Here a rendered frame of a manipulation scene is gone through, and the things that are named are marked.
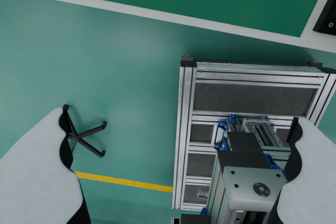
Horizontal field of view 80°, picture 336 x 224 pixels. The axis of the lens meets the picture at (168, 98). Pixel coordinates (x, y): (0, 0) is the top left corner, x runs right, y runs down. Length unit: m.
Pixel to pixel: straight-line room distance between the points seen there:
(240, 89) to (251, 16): 0.73
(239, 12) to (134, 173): 1.70
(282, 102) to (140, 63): 0.90
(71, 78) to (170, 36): 0.75
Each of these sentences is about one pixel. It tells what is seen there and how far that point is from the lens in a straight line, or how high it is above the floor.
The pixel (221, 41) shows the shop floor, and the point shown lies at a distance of 1.32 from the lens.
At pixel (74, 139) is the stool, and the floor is 0.10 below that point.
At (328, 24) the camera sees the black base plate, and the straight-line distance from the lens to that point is 0.59.
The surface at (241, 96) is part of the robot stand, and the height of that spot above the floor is 0.21.
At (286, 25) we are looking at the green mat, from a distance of 0.57.
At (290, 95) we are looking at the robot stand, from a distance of 1.35.
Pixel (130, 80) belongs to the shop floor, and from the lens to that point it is 1.42.
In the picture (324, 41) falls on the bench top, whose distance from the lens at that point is 0.63.
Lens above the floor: 1.26
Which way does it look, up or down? 61 degrees down
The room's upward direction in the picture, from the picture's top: 173 degrees counter-clockwise
